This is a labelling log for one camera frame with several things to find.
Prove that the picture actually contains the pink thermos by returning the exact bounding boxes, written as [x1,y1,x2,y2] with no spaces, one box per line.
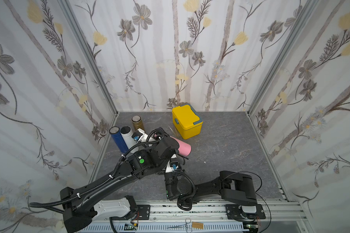
[171,137,192,156]

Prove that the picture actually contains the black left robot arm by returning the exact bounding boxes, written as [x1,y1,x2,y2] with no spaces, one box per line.
[29,128,179,233]

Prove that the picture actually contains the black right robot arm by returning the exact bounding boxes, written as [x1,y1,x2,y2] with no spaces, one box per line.
[164,158,266,222]

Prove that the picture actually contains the gold thermos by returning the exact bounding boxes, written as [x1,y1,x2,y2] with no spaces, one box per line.
[131,115,145,132]

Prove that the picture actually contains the white thermos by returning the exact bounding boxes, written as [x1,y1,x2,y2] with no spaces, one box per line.
[120,126,137,153]

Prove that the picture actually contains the blue thermos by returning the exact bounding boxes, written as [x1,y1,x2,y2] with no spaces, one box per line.
[109,126,128,153]

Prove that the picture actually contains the yellow storage box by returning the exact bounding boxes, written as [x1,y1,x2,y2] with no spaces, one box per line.
[172,103,203,139]

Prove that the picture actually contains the metal scissors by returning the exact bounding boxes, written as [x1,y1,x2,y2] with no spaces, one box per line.
[167,218,193,233]

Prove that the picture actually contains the brown cardboard tag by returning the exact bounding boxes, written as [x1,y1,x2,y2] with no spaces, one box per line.
[192,222,204,230]

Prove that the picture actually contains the green circuit board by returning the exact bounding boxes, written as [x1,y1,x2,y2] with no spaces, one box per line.
[124,223,138,231]

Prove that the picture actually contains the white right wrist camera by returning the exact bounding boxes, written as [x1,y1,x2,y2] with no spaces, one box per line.
[165,158,181,173]

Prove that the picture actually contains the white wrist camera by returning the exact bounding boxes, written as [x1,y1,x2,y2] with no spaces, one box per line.
[165,158,181,173]
[132,128,148,143]

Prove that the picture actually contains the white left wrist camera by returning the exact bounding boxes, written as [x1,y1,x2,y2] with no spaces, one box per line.
[132,128,148,143]

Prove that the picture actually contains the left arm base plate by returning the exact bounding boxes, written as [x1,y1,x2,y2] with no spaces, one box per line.
[129,204,151,221]

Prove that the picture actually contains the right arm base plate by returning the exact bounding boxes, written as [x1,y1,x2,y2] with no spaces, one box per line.
[225,204,266,221]

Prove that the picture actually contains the white slotted cable duct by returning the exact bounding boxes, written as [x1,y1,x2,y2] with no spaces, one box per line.
[80,222,249,233]

